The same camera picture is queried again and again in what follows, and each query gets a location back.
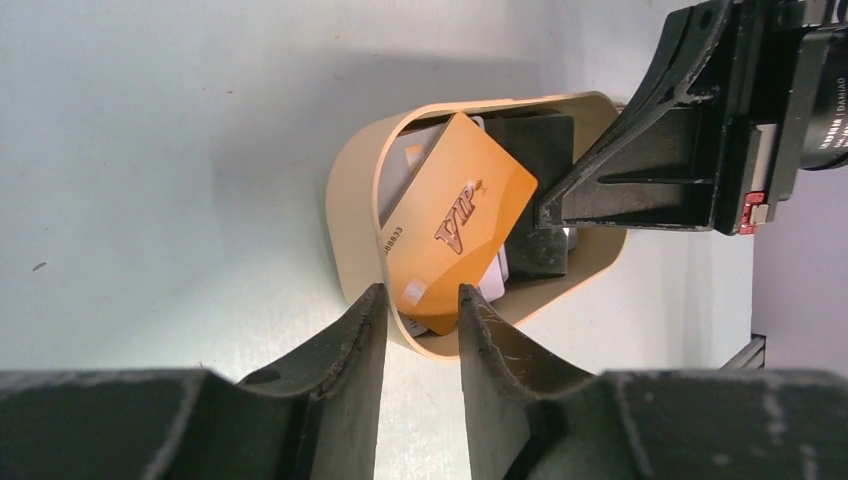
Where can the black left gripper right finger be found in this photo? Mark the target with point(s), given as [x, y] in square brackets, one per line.
[532, 415]

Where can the beige plastic card tray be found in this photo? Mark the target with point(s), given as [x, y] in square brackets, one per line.
[553, 262]

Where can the orange VIP card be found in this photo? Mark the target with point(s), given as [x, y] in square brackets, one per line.
[450, 222]

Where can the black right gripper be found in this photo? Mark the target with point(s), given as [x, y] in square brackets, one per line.
[790, 115]

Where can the aluminium frame rail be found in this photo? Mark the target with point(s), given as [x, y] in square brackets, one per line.
[751, 357]

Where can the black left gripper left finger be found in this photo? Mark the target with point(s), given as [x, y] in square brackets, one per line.
[311, 414]

